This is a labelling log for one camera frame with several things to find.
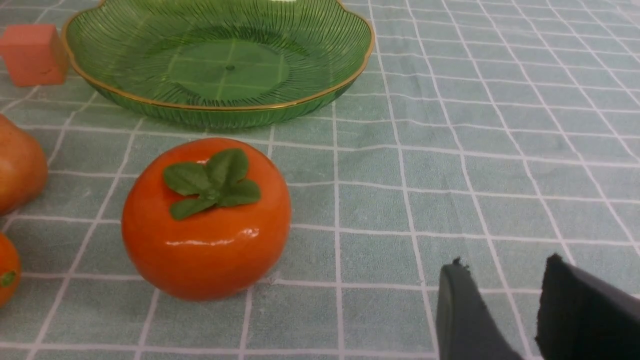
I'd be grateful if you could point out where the brown potato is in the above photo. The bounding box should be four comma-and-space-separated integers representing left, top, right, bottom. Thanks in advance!
0, 114, 48, 216

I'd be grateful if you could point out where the orange yellow mango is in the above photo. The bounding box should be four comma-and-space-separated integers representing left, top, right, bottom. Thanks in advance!
0, 232, 22, 307

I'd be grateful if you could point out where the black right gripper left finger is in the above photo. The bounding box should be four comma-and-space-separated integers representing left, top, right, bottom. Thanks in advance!
436, 258, 522, 360

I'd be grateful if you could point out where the green glass plate gold rim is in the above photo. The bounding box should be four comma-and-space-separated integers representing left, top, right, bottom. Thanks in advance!
61, 0, 375, 130

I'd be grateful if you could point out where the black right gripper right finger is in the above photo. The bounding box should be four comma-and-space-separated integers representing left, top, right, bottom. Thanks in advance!
535, 254, 640, 360

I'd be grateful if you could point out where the orange foam cube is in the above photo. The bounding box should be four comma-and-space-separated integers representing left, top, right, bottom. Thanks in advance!
0, 23, 70, 87

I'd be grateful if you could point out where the orange persimmon with green leaves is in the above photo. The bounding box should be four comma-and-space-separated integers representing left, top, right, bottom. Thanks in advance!
121, 137, 291, 301

